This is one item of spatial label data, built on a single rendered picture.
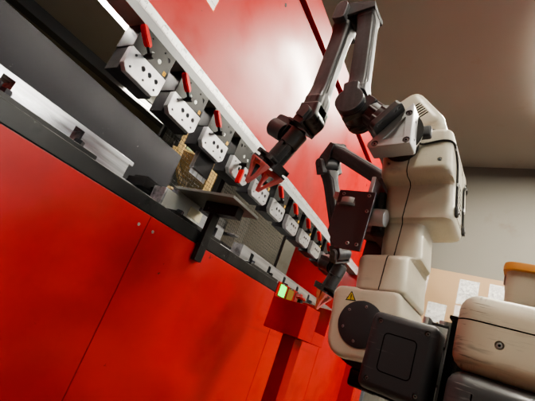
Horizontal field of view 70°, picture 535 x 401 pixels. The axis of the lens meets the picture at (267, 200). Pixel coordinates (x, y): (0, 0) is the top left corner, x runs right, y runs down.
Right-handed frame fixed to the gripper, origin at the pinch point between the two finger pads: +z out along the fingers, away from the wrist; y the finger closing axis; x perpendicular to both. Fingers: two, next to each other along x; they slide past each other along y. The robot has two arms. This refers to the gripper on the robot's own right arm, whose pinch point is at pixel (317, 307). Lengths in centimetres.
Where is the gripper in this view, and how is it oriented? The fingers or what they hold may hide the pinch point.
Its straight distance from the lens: 162.2
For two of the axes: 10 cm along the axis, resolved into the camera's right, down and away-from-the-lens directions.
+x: -5.4, -4.5, -7.2
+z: -5.2, 8.4, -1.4
